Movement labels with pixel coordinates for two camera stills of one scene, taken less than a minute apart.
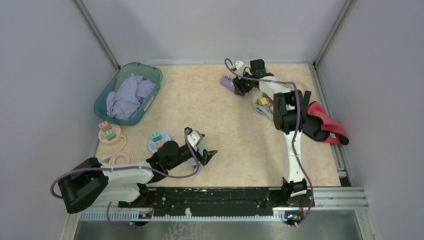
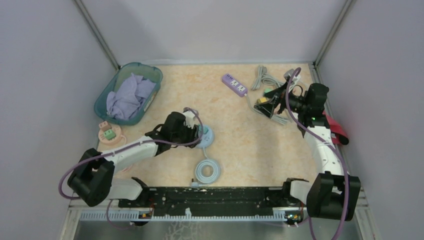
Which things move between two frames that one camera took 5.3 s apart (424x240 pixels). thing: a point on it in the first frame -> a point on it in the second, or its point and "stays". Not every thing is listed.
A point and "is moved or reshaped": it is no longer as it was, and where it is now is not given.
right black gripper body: [243, 86] -> [296, 104]
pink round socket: [116, 129] stays
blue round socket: [151, 144] is moved or reshaped
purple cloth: [126, 102] stays
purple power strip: [225, 81] stays
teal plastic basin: [148, 72] stays
